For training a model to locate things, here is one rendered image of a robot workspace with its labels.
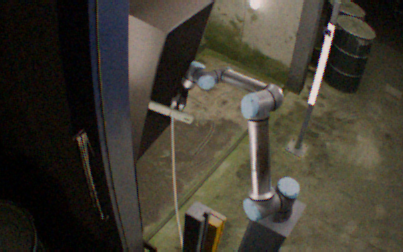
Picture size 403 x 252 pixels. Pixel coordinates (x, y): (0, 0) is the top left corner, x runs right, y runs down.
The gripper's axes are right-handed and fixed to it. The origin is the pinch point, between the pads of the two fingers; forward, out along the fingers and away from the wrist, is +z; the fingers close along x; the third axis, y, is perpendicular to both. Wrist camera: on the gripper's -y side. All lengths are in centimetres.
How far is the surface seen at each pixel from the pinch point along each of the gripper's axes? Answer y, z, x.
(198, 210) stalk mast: -145, -33, 17
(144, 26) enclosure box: -36, -54, 46
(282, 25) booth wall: 146, -83, -97
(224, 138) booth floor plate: 79, 36, -74
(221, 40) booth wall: 205, -26, -62
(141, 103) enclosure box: -19.4, -5.7, 25.4
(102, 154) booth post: -108, -17, 46
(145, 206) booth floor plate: 7, 86, -15
